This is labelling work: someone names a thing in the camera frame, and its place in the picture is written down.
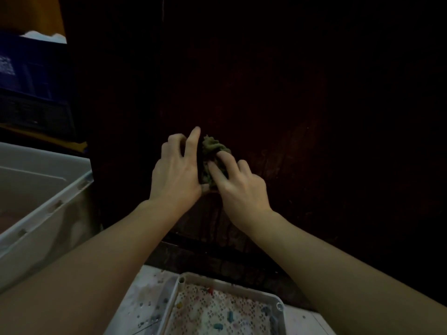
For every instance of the person's left forearm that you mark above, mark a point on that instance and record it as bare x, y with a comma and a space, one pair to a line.
104, 261

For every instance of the person's right hand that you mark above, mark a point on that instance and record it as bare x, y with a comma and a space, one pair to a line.
244, 195

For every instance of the person's right forearm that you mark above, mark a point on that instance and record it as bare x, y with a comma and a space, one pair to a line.
331, 275

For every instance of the white item in crate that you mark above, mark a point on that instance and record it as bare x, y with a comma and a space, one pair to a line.
43, 36

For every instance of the person's left hand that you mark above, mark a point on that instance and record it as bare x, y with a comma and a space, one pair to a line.
174, 177

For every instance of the person's right thumb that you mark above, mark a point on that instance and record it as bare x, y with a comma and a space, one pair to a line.
216, 175

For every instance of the perforated paint-stained tray insert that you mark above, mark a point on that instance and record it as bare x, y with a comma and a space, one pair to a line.
216, 313

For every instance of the white plastic bin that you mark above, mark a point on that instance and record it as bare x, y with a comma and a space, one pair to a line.
35, 191

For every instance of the dark blue plastic crate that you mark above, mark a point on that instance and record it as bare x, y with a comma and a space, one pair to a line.
31, 76

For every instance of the white plastic tray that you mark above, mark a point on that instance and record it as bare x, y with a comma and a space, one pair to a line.
167, 303

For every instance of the dark wooden door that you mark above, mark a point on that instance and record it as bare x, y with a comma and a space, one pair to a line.
314, 101

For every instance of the person's right middle finger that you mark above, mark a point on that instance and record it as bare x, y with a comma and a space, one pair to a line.
244, 166

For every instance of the green cloth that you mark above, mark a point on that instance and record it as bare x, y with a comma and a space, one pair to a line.
210, 149

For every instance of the person's left thumb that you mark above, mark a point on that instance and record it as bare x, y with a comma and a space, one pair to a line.
208, 189

